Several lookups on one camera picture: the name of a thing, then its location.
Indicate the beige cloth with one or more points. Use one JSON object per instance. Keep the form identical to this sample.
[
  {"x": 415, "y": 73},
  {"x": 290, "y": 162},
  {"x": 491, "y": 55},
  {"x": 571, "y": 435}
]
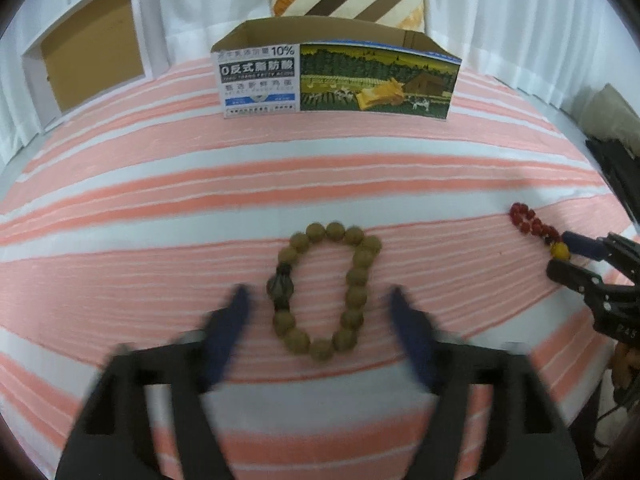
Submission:
[{"x": 610, "y": 115}]

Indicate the white cardboard box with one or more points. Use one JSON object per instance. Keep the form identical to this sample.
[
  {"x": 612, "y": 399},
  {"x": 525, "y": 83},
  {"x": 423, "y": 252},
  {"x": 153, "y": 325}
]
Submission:
[{"x": 90, "y": 50}]

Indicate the white curtain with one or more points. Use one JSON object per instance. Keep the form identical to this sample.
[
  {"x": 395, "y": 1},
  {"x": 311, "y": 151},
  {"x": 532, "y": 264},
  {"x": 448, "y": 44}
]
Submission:
[{"x": 500, "y": 10}]

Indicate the black cloth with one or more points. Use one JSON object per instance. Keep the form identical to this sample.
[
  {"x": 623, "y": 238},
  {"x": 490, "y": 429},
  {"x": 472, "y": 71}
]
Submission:
[{"x": 620, "y": 175}]

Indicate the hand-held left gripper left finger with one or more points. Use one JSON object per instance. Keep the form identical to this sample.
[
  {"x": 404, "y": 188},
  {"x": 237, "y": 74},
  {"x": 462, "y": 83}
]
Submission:
[{"x": 227, "y": 335}]

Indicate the printed cardboard box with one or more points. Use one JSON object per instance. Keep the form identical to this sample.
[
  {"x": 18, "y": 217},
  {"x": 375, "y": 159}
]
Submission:
[{"x": 350, "y": 80}]

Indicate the person's right hand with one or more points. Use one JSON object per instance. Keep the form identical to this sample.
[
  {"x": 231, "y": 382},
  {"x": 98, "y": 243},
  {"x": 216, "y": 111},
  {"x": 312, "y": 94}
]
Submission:
[{"x": 622, "y": 365}]

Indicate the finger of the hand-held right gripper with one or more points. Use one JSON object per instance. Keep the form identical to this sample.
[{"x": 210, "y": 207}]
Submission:
[
  {"x": 572, "y": 275},
  {"x": 582, "y": 245}
]

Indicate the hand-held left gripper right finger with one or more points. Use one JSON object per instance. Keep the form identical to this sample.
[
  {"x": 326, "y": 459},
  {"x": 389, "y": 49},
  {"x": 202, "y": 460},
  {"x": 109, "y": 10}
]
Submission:
[{"x": 412, "y": 340}]

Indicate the pink white striped blanket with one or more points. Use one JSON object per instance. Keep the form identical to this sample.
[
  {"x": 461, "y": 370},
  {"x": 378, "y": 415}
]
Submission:
[{"x": 200, "y": 185}]

